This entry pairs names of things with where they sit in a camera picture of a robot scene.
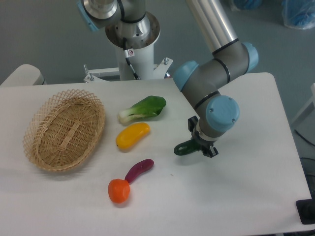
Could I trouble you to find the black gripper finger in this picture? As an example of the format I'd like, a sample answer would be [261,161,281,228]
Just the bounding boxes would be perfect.
[201,146,219,158]
[188,116,198,133]

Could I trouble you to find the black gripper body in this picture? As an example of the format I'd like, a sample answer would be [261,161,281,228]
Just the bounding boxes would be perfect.
[191,130,220,151]

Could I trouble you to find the dark green cucumber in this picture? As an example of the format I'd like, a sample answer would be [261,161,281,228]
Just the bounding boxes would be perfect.
[174,139,199,156]

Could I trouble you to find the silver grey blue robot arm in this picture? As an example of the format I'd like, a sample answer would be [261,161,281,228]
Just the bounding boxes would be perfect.
[77,0,258,157]

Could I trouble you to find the green bok choy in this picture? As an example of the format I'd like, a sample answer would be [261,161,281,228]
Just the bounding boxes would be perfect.
[117,95,166,124]

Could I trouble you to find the purple sweet potato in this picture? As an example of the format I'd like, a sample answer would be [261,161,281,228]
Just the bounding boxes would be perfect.
[125,159,154,184]

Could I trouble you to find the yellow mango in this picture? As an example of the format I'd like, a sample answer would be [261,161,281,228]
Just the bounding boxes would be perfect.
[116,122,151,150]

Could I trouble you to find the orange tangerine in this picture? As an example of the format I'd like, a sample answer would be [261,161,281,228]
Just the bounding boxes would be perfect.
[108,179,130,204]

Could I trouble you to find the white furniture at right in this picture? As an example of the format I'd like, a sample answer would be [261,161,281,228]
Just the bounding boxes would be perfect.
[290,84,315,128]

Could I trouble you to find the black device at edge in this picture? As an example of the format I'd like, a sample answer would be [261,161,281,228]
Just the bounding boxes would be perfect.
[296,199,315,225]

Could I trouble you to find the blue plastic bag middle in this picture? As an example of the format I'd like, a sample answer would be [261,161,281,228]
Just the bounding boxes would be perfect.
[230,0,263,11]

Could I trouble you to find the blue plastic bag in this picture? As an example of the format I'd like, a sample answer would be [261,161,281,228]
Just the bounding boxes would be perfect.
[230,0,263,11]
[282,0,315,30]

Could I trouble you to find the woven wicker basket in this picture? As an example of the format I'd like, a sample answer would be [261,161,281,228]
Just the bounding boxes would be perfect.
[23,89,105,172]

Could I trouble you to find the blue plastic bag right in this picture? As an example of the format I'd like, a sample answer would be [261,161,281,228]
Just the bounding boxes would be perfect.
[282,0,315,30]

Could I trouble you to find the white chair back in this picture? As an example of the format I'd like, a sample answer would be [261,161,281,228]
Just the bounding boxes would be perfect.
[1,64,47,88]

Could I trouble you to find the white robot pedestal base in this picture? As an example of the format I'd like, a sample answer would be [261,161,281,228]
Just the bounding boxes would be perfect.
[84,12,173,83]

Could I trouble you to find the black floor cable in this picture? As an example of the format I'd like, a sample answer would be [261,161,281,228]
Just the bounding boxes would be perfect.
[294,128,315,146]

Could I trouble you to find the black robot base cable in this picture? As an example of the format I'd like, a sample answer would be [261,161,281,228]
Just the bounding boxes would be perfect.
[122,37,140,80]

